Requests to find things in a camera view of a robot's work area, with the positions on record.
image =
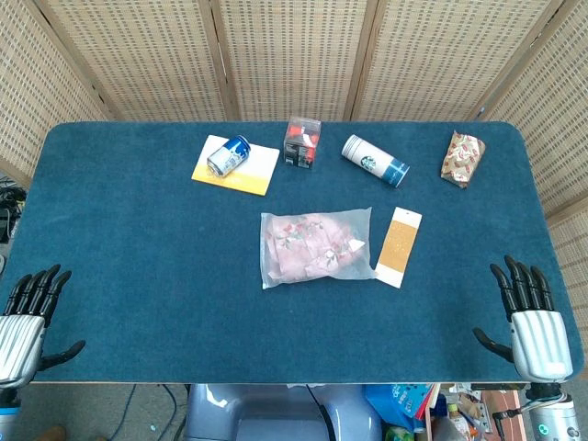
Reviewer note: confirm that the brown red snack package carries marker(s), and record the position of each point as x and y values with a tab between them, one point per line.
461	158

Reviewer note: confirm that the pink floral clothes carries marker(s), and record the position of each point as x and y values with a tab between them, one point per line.
305	245

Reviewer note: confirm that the clear box red black contents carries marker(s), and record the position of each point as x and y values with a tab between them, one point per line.
301	144

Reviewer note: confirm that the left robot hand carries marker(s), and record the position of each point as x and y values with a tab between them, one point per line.
20	337

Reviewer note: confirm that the wicker folding screen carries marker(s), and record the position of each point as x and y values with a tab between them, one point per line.
294	55

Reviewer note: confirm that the grey blue robot torso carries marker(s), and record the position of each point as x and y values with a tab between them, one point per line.
266	413

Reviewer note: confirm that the white blue Starbucks cup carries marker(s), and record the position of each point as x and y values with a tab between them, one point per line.
374	161

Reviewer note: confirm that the orange white card strip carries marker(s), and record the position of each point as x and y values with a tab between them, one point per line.
399	248

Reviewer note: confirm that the yellow white notebook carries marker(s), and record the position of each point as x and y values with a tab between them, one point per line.
257	177

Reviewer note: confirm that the blue table mat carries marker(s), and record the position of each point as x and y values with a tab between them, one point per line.
161	275

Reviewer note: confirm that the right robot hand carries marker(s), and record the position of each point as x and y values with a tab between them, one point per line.
539	340

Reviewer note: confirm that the box of assorted clutter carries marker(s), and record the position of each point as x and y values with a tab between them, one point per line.
464	413

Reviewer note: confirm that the transparent plastic bag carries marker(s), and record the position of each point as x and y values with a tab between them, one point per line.
317	275

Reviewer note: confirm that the blue silver drink can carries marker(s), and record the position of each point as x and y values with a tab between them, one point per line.
228	156

